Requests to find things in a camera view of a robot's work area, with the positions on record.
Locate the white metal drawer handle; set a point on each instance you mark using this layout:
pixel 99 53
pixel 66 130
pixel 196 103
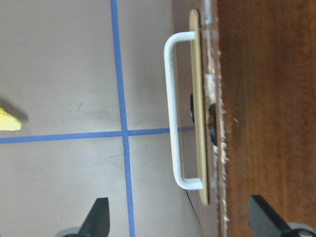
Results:
pixel 190 184

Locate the wooden drawer with brown front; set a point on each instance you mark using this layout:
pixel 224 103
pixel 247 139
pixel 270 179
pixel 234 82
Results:
pixel 200 111

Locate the yellow plastic corn cob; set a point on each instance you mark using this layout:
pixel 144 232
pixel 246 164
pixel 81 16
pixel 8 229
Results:
pixel 9 122

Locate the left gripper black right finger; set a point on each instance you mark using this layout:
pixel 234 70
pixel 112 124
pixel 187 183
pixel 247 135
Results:
pixel 263 220

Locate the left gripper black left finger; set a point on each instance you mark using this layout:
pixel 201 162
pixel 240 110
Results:
pixel 97 222

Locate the dark brown wooden cabinet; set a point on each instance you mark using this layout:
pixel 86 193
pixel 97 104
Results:
pixel 268 67

